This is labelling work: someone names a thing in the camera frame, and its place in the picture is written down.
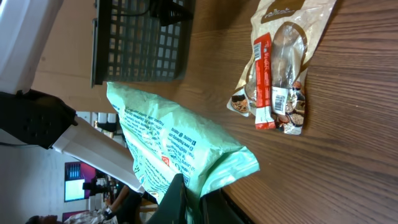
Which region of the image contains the person in background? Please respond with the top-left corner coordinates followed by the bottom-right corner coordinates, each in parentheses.
top-left (26, 185), bottom-right (142, 224)

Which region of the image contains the beige brown snack pouch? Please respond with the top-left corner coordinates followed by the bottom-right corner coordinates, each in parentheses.
top-left (227, 0), bottom-right (336, 135)

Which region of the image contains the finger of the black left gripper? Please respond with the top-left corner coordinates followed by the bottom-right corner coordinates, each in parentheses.
top-left (149, 0), bottom-right (193, 26)

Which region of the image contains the background computer monitor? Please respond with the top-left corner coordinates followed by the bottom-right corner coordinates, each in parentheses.
top-left (64, 162), bottom-right (96, 202)

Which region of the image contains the red snack bar packet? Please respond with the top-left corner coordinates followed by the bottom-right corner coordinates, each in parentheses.
top-left (254, 33), bottom-right (276, 129)

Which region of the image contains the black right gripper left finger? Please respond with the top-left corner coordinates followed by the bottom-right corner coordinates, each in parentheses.
top-left (147, 174), bottom-right (187, 224)

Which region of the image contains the grey plastic mesh basket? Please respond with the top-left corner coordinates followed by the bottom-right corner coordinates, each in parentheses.
top-left (90, 0), bottom-right (195, 86)

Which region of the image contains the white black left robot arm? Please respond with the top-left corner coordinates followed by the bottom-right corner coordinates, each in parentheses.
top-left (1, 0), bottom-right (193, 192)

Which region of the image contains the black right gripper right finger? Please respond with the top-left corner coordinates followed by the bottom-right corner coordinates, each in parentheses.
top-left (200, 189), bottom-right (254, 224)

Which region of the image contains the teal orange snack packet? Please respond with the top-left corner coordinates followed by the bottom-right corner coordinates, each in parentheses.
top-left (106, 82), bottom-right (259, 213)

